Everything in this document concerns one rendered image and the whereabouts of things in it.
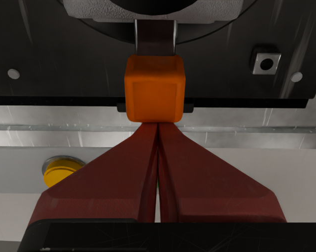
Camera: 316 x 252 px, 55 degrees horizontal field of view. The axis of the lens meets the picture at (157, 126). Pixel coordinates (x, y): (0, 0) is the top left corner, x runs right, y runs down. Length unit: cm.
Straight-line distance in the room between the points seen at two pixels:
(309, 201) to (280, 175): 9
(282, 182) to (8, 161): 38
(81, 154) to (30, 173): 6
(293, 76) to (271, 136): 7
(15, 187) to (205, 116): 21
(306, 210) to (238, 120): 34
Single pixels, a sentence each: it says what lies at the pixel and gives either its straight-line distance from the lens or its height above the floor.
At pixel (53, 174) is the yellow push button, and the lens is 30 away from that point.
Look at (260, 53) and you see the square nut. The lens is 21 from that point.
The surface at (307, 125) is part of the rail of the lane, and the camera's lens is 29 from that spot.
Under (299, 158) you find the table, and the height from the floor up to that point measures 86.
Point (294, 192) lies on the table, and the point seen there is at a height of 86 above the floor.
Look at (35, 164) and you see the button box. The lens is 31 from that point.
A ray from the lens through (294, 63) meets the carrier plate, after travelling 23.
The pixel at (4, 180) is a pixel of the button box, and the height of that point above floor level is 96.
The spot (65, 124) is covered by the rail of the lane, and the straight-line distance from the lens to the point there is 28.
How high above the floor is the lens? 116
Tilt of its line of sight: 51 degrees down
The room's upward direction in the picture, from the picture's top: 180 degrees counter-clockwise
